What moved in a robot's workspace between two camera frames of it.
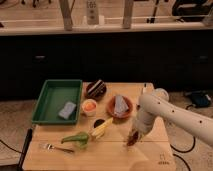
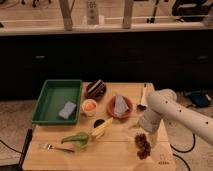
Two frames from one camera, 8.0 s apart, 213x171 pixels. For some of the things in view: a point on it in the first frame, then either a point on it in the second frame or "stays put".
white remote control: [92, 12] stays put
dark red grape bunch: [132, 139] -> [143, 146]
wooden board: [99, 141] stays put
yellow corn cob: [99, 131] stays put
